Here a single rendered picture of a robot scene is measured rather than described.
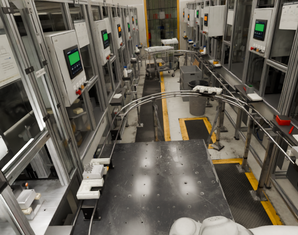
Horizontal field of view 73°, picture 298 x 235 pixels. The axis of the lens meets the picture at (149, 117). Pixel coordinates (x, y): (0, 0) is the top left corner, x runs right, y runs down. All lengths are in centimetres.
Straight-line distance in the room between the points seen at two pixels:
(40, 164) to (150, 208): 79
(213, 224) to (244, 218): 185
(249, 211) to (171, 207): 113
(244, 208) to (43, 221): 187
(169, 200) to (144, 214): 21
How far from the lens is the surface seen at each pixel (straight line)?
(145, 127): 373
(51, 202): 146
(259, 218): 246
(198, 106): 397
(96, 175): 149
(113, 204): 160
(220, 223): 57
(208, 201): 159
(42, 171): 160
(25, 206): 138
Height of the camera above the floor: 188
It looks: 27 degrees down
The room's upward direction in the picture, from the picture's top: 5 degrees counter-clockwise
